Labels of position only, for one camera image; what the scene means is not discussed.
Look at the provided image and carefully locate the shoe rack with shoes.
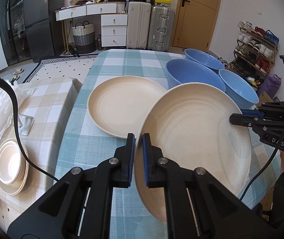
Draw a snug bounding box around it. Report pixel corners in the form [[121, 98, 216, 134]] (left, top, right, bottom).
[[233, 21, 279, 76]]

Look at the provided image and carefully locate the wooden door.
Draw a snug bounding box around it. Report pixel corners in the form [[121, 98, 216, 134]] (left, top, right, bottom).
[[172, 0, 221, 52]]

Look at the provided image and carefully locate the white hard suitcase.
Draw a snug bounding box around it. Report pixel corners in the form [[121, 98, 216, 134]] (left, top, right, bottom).
[[126, 2, 151, 49]]

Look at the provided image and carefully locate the beige plate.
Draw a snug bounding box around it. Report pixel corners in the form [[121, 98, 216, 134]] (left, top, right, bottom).
[[87, 75, 166, 139], [133, 82, 252, 224]]

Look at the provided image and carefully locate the black refrigerator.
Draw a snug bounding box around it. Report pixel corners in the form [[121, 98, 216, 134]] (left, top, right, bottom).
[[23, 0, 64, 62]]

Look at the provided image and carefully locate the blue bowl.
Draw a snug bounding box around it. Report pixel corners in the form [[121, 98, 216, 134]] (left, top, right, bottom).
[[218, 69, 259, 110], [184, 49, 224, 73], [165, 59, 226, 92]]

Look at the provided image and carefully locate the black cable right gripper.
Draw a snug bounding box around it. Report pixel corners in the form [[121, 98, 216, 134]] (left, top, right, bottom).
[[239, 99, 284, 202]]

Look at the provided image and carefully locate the clear acrylic stand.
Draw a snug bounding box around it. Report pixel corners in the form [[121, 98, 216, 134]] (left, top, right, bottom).
[[18, 114, 34, 136]]

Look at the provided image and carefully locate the white drawer vanity desk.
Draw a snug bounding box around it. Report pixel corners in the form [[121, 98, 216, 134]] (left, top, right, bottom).
[[55, 2, 128, 55]]

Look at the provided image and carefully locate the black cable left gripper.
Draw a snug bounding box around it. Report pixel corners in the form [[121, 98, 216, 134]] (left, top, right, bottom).
[[0, 74, 59, 182]]

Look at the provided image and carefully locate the woven laundry basket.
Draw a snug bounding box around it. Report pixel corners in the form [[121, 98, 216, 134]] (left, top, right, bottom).
[[72, 21, 96, 55]]

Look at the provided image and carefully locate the stack of small beige plates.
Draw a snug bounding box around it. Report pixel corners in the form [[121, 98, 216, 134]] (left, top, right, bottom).
[[0, 138, 29, 196]]

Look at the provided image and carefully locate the silver aluminium suitcase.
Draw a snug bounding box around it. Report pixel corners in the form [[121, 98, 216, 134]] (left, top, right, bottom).
[[147, 6, 176, 52]]

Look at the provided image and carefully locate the black glass cabinet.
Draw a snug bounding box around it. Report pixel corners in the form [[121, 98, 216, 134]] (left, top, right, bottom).
[[0, 0, 31, 66]]

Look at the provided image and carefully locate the beige plaid cloth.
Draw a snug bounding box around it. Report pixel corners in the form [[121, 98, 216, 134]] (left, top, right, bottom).
[[0, 77, 81, 213]]

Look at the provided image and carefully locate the purple bag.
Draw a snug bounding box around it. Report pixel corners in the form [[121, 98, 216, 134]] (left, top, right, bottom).
[[257, 74, 282, 98]]

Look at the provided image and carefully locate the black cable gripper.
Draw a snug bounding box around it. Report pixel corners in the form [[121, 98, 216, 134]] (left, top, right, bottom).
[[239, 99, 284, 202], [0, 74, 59, 182]]

